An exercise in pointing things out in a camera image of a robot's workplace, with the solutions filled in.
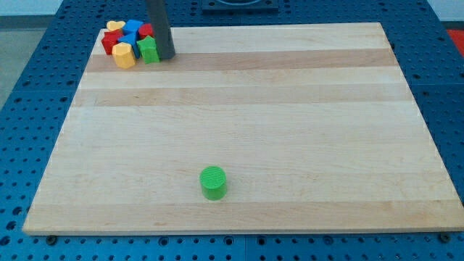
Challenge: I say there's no green star block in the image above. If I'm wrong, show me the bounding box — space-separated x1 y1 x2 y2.
137 36 160 64

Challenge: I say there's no red star block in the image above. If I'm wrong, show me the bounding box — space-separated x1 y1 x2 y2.
101 30 123 55

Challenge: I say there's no wooden board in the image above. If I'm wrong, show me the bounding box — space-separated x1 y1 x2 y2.
22 22 463 236

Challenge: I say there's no green cylinder block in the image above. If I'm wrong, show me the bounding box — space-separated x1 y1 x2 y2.
199 166 227 201

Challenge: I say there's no red round block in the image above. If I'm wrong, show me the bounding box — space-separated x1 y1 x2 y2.
138 23 154 40

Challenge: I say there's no yellow hexagon block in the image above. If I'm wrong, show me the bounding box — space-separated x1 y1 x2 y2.
112 43 137 69

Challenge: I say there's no blue triangle block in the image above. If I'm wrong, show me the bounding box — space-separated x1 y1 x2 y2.
117 33 141 59

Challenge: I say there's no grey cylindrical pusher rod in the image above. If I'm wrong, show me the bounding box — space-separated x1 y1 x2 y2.
145 0 175 60

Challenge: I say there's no blue cube block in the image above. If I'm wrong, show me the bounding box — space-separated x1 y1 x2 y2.
122 20 144 35

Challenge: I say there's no yellow heart block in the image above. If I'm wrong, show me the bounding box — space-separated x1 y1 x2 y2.
106 20 125 32

